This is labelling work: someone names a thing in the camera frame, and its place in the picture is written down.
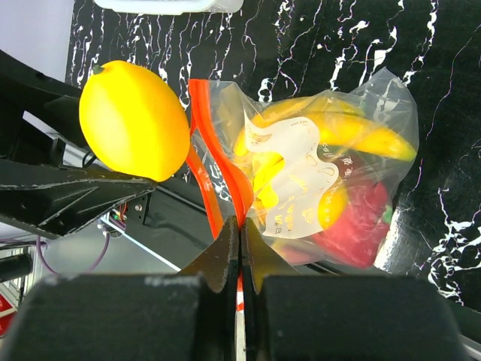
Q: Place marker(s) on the pink dragon fruit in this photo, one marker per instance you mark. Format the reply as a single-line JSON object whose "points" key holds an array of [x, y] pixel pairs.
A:
{"points": [[346, 224]]}

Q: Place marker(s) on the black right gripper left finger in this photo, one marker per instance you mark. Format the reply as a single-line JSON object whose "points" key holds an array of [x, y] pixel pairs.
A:
{"points": [[189, 315]]}

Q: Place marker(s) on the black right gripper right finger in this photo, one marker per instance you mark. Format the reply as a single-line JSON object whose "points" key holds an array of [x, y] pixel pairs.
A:
{"points": [[290, 316]]}

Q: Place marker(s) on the yellow banana bunch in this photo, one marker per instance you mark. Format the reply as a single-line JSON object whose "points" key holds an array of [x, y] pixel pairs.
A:
{"points": [[295, 144]]}

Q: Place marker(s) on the black marble pattern mat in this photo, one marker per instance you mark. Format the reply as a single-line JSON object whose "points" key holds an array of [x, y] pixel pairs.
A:
{"points": [[280, 49]]}

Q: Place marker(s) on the clear bag with orange zipper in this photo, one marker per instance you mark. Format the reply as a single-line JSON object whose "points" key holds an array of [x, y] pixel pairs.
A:
{"points": [[225, 189]]}

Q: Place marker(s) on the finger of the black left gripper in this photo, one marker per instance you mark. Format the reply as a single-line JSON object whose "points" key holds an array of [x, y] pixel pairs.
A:
{"points": [[57, 201], [53, 102]]}

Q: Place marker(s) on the white plastic perforated basket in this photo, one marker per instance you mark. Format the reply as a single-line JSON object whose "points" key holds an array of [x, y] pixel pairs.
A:
{"points": [[171, 7]]}

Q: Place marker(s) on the yellow lemon fruit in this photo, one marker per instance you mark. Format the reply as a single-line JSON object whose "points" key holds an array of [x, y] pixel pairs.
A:
{"points": [[133, 121]]}

